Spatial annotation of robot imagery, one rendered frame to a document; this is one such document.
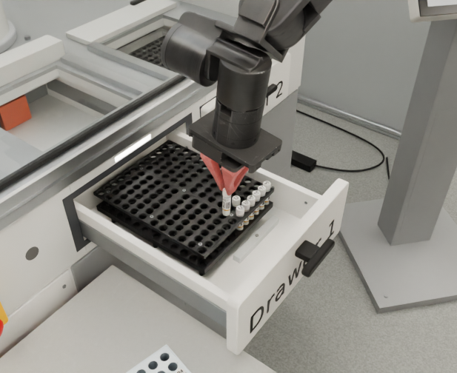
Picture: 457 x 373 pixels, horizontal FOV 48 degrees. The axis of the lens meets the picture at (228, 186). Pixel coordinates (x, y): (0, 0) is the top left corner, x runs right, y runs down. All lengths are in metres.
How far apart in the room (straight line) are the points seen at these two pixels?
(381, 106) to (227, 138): 2.00
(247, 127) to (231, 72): 0.07
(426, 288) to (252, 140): 1.36
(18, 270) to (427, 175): 1.34
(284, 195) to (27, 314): 0.44
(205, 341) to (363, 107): 1.97
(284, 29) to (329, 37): 1.99
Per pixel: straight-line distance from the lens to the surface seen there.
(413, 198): 1.84
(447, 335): 1.85
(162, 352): 0.75
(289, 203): 0.85
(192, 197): 0.80
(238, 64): 0.56
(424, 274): 1.94
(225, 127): 0.60
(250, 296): 0.64
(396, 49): 2.43
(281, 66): 1.13
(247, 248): 0.79
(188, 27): 0.61
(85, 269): 0.90
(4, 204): 0.72
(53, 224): 0.80
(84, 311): 0.85
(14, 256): 0.78
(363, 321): 1.79
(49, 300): 0.88
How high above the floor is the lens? 1.43
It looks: 41 degrees down
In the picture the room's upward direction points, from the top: straight up
